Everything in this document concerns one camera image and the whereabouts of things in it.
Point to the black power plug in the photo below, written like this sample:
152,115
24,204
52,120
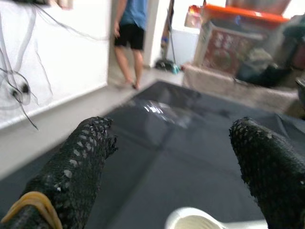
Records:
23,87

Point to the yellow rubber band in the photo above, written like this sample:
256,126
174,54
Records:
35,200

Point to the person in black shorts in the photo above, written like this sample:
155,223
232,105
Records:
129,35

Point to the mop with teal head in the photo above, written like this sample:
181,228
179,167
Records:
175,69

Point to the orange-lidded storage box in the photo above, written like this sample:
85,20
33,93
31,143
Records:
226,52

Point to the black tablecloth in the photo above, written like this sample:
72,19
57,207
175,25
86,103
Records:
166,167

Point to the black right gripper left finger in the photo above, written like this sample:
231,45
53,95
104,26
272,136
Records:
71,171

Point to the white chest freezer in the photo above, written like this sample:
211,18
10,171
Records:
186,45

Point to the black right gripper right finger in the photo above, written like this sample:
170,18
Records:
274,171

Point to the white plastic table top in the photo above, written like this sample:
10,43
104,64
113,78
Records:
190,219

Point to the shiny black bag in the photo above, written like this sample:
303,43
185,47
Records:
267,76

